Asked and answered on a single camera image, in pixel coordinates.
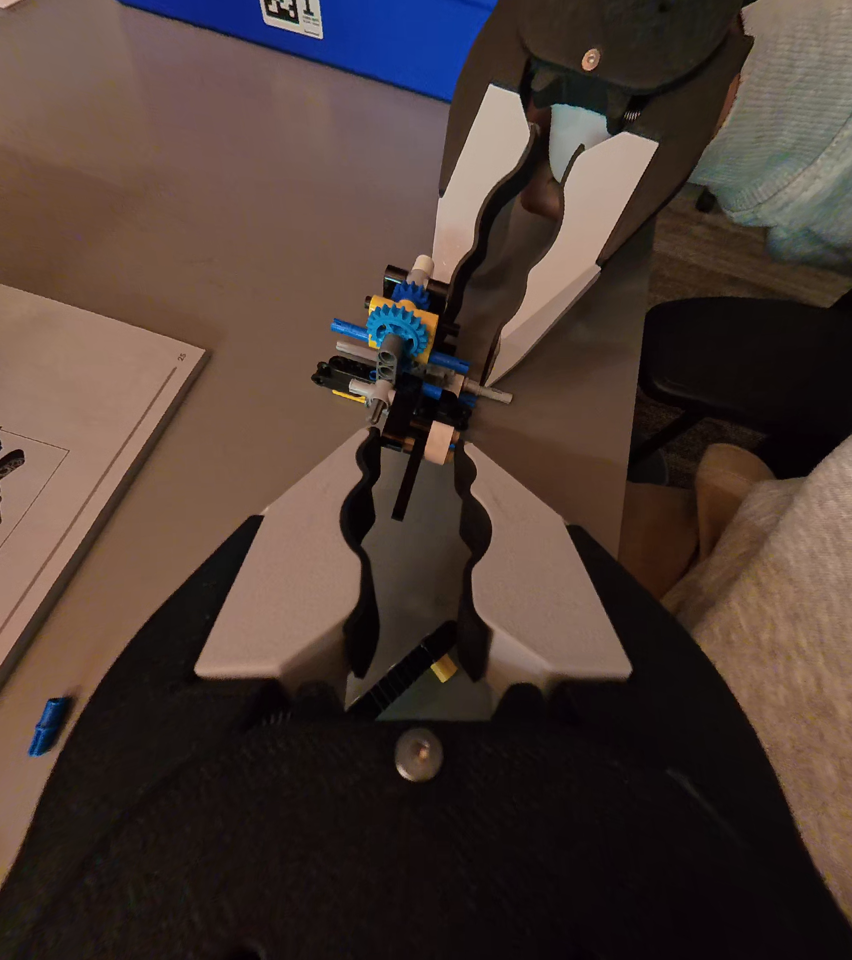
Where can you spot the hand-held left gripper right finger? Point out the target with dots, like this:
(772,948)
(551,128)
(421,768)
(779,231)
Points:
(546,600)

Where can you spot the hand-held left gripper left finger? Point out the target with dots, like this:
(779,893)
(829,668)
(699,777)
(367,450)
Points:
(283,592)

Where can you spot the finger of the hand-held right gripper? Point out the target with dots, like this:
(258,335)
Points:
(482,172)
(591,225)

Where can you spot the lego technic gear assembly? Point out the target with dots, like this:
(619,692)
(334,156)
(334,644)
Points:
(403,352)

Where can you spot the person's right forearm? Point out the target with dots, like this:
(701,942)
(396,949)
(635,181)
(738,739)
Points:
(815,135)

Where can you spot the black lego gear rack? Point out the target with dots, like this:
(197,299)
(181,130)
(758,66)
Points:
(403,667)

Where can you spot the small blue lego pin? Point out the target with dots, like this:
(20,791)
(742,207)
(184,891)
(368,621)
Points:
(49,726)

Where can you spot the lego instruction booklet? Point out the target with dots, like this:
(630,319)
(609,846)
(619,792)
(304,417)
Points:
(43,450)

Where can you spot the person's right hand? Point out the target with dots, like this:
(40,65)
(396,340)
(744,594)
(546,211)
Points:
(543,191)

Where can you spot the person's tan trousers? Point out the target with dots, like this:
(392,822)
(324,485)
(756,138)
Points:
(665,525)

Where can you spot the blue plastic bin with papers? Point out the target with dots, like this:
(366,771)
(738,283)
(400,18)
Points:
(366,37)

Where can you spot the black office chair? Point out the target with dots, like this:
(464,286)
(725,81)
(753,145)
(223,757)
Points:
(755,360)

